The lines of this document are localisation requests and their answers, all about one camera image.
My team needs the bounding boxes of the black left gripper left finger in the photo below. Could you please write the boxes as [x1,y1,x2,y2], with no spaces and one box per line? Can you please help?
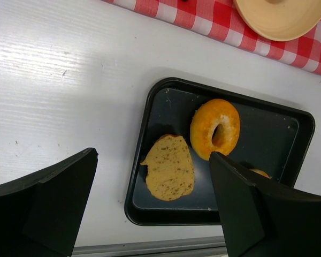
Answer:
[0,148,98,256]

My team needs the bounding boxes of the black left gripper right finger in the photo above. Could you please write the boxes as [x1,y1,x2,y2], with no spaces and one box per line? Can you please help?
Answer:
[209,152,321,256]

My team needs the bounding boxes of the orange ring donut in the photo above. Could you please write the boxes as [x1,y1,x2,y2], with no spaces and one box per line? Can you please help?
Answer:
[190,99,240,161]

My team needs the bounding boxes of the flat brown bread slice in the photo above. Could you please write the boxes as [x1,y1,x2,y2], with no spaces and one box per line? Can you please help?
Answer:
[140,134,195,201]

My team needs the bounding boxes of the small round bun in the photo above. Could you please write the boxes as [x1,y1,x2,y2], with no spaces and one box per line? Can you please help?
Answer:
[250,168,271,179]

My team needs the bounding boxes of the black baking tray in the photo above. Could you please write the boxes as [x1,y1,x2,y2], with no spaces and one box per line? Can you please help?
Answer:
[124,78,315,226]

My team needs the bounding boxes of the red checkered cloth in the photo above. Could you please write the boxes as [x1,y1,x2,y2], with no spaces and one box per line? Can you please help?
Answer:
[115,0,321,75]

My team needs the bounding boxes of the beige round plate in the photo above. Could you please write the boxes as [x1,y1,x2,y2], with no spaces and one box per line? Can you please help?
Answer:
[233,0,321,42]

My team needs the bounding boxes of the aluminium front rail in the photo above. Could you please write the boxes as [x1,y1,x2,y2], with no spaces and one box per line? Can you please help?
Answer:
[72,236,228,256]

